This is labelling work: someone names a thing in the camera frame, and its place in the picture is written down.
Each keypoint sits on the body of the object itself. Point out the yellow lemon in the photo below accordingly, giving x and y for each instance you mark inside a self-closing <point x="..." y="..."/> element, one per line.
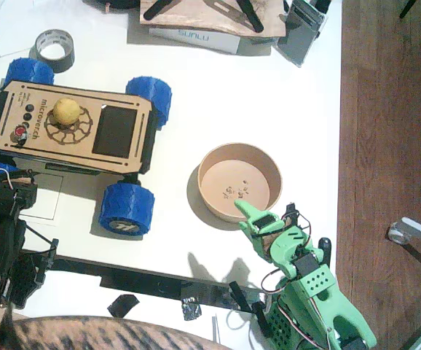
<point x="66" y="111"/>

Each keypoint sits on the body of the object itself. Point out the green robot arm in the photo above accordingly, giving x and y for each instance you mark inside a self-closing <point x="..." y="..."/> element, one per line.
<point x="327" y="313"/>

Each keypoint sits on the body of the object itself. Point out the brown paper bowl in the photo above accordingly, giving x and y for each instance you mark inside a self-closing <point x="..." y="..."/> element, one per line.
<point x="232" y="182"/>

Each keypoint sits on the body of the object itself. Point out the black table clamp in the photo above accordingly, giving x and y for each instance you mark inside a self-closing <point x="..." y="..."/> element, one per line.
<point x="262" y="319"/>
<point x="53" y="251"/>
<point x="239" y="295"/>

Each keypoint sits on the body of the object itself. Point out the crumpled dark foil piece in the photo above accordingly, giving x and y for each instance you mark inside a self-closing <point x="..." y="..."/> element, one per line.
<point x="190" y="310"/>

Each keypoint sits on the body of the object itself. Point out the wooden microrover chassis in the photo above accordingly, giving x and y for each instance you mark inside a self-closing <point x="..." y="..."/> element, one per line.
<point x="86" y="146"/>

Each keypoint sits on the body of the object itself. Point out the grey metal leg with caster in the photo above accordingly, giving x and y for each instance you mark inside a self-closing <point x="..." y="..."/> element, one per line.
<point x="418" y="228"/>

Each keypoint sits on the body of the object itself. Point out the black tape piece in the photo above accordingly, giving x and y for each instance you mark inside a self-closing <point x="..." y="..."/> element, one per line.
<point x="123" y="305"/>

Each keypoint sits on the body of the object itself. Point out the brown striped furry cover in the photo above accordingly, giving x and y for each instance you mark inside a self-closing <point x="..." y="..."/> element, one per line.
<point x="86" y="333"/>

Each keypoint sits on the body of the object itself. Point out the white paper sheet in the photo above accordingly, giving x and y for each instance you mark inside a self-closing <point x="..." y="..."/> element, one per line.
<point x="14" y="33"/>

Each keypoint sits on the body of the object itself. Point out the white SUNLU box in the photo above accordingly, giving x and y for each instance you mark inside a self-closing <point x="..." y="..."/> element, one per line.
<point x="210" y="42"/>

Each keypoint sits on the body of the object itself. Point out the black stand leg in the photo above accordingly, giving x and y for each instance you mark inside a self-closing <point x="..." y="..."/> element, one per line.
<point x="250" y="16"/>
<point x="156" y="9"/>

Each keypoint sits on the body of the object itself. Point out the brown wooden board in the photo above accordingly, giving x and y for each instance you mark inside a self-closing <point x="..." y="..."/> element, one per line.
<point x="196" y="20"/>

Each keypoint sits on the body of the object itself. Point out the small black object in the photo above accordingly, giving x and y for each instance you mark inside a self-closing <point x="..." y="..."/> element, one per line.
<point x="323" y="4"/>

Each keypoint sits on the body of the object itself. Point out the black round object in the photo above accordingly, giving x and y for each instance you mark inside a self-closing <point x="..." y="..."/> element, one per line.
<point x="123" y="3"/>

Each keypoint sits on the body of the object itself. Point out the black chair leg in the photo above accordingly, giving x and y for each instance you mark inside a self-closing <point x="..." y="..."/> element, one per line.
<point x="407" y="9"/>

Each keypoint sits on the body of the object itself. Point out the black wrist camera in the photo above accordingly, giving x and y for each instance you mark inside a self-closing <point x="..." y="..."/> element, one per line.
<point x="291" y="213"/>

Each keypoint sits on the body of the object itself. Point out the grey duct tape roll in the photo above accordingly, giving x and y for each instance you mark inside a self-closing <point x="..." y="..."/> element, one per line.
<point x="66" y="60"/>

